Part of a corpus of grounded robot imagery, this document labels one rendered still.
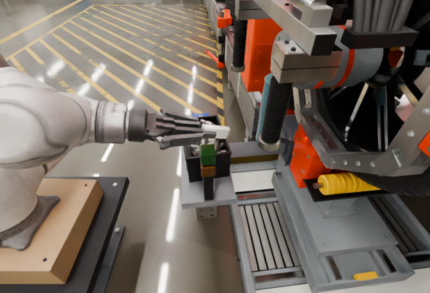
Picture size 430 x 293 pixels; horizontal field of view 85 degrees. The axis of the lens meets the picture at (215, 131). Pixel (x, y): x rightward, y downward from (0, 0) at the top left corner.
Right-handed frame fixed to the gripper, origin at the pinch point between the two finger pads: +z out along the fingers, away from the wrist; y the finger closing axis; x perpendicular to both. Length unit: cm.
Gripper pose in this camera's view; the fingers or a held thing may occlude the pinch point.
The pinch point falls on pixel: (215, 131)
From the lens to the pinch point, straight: 58.4
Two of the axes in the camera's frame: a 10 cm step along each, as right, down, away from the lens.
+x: -2.6, 7.6, 5.9
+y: -1.9, -6.4, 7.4
